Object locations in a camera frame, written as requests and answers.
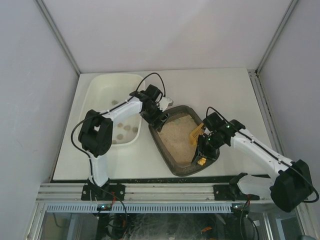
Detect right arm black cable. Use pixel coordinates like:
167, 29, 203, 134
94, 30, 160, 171
205, 106, 320, 203

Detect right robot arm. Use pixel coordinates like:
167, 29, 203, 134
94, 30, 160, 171
189, 118, 319, 213

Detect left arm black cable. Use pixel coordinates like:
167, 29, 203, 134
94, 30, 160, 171
70, 72, 166, 163

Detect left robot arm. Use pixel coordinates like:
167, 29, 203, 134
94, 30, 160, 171
78, 90, 174, 188

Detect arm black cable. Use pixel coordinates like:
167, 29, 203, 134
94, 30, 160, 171
205, 106, 320, 203
70, 72, 166, 163

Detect grey slotted cable duct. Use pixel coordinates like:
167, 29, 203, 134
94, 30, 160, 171
46, 203, 233, 214

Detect white plastic tub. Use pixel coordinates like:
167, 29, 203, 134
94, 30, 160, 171
79, 73, 145, 147

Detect dark brown litter box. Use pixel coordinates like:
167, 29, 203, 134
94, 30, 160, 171
148, 105, 220, 177

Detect beige litter pellets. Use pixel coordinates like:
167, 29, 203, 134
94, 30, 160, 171
158, 114, 198, 165

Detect aluminium mounting rail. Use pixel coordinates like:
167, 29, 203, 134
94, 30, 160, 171
37, 181, 276, 201

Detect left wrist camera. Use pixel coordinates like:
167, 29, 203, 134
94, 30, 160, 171
144, 84, 163, 102

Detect yellow litter scoop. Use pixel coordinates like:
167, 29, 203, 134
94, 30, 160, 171
189, 123, 207, 166

